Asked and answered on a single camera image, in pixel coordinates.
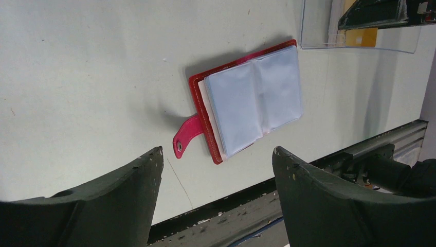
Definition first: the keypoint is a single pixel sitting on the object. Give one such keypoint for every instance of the aluminium front rail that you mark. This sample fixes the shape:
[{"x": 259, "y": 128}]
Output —
[{"x": 402, "y": 144}]

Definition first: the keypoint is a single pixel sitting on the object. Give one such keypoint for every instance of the orange credit card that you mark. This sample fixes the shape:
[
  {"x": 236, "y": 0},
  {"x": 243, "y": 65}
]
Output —
[{"x": 365, "y": 37}]

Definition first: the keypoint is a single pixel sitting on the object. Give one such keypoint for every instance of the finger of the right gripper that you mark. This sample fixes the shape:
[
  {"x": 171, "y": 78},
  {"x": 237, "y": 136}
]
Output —
[{"x": 384, "y": 14}]

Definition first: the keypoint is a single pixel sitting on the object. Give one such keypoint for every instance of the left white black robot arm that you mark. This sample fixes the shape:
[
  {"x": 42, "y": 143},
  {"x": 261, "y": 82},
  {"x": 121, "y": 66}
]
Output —
[{"x": 379, "y": 173}]

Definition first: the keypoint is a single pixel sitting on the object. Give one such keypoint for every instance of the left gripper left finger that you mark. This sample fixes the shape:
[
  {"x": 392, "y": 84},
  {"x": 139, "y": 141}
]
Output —
[{"x": 115, "y": 209}]

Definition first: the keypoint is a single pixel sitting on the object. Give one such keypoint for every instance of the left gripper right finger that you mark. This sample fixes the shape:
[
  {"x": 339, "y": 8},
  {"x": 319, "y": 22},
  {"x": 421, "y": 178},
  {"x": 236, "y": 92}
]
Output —
[{"x": 321, "y": 209}]

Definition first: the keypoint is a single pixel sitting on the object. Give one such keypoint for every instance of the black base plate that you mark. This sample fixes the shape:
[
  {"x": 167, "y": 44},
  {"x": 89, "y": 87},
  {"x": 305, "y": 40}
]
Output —
[{"x": 224, "y": 222}]

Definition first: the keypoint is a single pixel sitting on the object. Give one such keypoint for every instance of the red leather card holder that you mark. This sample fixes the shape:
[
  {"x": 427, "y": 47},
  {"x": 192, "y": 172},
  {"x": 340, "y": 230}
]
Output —
[{"x": 240, "y": 102}]

